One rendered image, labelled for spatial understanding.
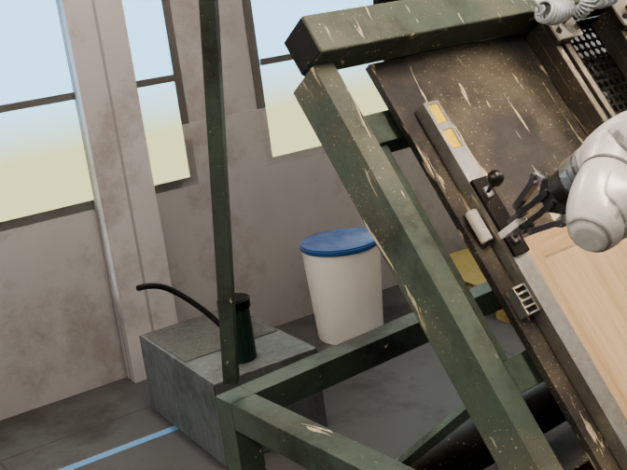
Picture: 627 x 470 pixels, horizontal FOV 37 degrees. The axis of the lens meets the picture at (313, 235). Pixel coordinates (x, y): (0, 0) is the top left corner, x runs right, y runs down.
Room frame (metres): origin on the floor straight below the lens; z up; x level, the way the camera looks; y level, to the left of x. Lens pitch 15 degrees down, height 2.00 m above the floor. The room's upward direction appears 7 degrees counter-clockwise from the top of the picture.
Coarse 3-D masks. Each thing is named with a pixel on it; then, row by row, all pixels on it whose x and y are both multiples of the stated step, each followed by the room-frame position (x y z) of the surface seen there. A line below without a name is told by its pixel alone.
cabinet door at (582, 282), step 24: (528, 240) 2.11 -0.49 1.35; (552, 240) 2.14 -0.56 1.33; (624, 240) 2.25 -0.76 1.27; (552, 264) 2.10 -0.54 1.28; (576, 264) 2.13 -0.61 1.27; (600, 264) 2.16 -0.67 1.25; (624, 264) 2.19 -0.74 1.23; (552, 288) 2.04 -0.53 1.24; (576, 288) 2.08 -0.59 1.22; (600, 288) 2.11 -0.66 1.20; (624, 288) 2.14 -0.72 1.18; (576, 312) 2.03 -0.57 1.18; (600, 312) 2.06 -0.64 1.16; (624, 312) 2.09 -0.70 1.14; (600, 336) 2.01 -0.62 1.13; (624, 336) 2.04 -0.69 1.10; (600, 360) 1.96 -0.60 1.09; (624, 360) 2.00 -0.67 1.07; (624, 384) 1.95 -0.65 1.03; (624, 408) 1.90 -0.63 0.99
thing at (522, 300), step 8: (512, 288) 1.98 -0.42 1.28; (520, 288) 2.01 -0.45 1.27; (512, 296) 1.98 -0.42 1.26; (520, 296) 2.01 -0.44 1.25; (528, 296) 1.99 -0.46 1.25; (512, 304) 1.99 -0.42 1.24; (520, 304) 1.97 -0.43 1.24; (528, 304) 2.00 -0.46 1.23; (520, 312) 1.97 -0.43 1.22; (528, 312) 1.99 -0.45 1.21
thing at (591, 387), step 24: (432, 120) 2.20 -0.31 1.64; (456, 168) 2.15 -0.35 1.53; (504, 264) 2.05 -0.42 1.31; (528, 264) 2.03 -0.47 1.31; (528, 288) 2.00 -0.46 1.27; (552, 312) 1.97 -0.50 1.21; (552, 336) 1.95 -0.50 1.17; (576, 336) 1.95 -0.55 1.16; (576, 360) 1.91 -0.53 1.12; (576, 384) 1.90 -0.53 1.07; (600, 384) 1.89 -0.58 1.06; (600, 408) 1.86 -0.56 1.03; (624, 432) 1.84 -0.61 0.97; (624, 456) 1.81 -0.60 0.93
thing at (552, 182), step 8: (552, 176) 1.80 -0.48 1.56; (544, 184) 1.84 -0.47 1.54; (552, 184) 1.79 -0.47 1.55; (560, 184) 1.78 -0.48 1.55; (552, 192) 1.79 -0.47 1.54; (560, 192) 1.78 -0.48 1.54; (568, 192) 1.77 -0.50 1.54; (544, 200) 1.84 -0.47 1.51; (560, 200) 1.78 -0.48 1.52; (552, 208) 1.83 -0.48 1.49; (560, 208) 1.81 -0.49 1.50
